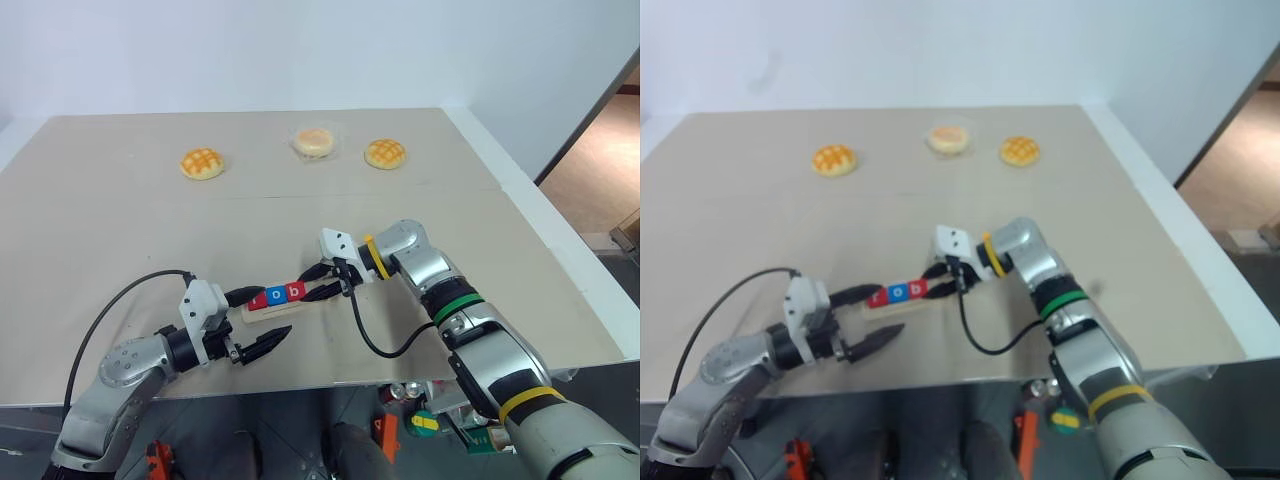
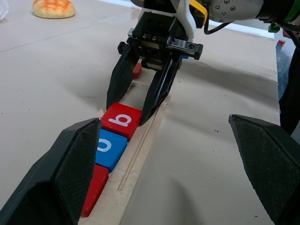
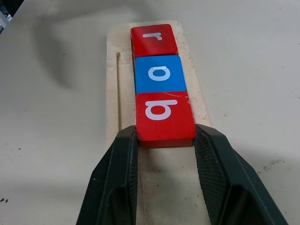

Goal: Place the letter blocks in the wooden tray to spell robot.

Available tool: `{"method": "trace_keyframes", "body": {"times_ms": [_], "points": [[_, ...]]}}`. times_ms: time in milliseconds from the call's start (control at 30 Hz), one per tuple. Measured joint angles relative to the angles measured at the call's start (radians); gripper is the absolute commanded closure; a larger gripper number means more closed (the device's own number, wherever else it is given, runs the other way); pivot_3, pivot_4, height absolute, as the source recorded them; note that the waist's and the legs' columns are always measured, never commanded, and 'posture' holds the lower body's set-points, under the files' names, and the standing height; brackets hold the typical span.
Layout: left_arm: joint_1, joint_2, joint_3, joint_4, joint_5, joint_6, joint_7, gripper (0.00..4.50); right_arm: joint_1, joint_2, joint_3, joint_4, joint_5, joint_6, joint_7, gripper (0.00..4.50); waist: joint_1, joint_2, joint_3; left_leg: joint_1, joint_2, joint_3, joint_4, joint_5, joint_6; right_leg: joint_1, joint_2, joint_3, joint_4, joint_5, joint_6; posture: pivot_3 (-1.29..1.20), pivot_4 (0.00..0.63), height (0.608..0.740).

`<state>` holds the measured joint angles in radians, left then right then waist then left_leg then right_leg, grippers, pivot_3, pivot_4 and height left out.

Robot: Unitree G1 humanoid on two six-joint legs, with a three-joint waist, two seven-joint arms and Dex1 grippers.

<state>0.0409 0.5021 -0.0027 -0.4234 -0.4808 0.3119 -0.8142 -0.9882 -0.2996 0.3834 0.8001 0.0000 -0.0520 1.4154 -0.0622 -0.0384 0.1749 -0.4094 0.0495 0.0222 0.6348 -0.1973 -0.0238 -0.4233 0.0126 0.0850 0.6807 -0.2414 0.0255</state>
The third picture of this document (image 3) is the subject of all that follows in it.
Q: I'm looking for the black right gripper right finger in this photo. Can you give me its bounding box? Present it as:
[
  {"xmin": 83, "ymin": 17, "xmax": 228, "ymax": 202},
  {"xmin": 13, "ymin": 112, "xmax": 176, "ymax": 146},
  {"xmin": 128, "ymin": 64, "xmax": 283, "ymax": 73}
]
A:
[{"xmin": 193, "ymin": 123, "xmax": 289, "ymax": 225}]

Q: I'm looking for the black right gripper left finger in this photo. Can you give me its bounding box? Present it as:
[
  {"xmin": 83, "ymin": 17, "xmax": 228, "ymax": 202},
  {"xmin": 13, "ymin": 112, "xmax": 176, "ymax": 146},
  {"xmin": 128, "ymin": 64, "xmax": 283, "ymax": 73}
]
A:
[{"xmin": 76, "ymin": 125, "xmax": 143, "ymax": 225}]

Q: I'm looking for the red letter b block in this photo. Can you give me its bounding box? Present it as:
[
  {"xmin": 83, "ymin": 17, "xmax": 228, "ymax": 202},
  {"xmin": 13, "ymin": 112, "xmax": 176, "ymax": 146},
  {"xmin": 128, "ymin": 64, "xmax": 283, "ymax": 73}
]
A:
[{"xmin": 135, "ymin": 91, "xmax": 197, "ymax": 148}]

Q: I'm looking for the long wooden letter tray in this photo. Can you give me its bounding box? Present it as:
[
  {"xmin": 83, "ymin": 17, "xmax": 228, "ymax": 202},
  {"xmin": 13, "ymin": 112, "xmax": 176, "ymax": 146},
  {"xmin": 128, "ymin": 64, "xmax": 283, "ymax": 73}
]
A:
[{"xmin": 105, "ymin": 20, "xmax": 211, "ymax": 225}]

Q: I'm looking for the blue letter o block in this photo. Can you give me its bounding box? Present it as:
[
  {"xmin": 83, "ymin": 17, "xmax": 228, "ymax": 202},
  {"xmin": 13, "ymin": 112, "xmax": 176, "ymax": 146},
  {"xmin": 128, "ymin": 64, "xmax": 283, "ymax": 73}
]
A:
[{"xmin": 135, "ymin": 55, "xmax": 188, "ymax": 96}]

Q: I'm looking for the red letter r block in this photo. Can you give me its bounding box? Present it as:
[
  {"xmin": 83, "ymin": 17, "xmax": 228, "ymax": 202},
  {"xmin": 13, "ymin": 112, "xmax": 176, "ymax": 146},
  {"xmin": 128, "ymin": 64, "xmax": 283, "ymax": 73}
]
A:
[{"xmin": 130, "ymin": 23, "xmax": 179, "ymax": 57}]

